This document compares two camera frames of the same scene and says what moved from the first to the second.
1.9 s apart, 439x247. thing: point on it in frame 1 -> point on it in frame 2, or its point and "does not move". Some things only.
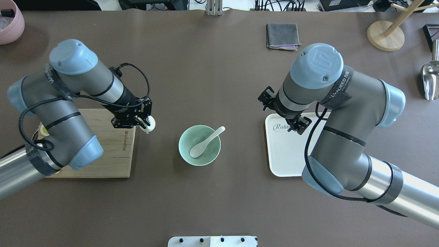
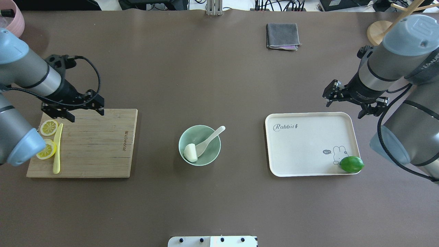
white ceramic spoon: (198, 149) does not move
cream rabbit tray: (286, 150) does not move
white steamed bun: (150, 120) -> (190, 152)
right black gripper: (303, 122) -> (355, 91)
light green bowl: (194, 135) does not move
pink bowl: (12, 21) does not move
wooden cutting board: (117, 144) does not move
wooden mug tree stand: (388, 36) does not move
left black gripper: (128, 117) -> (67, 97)
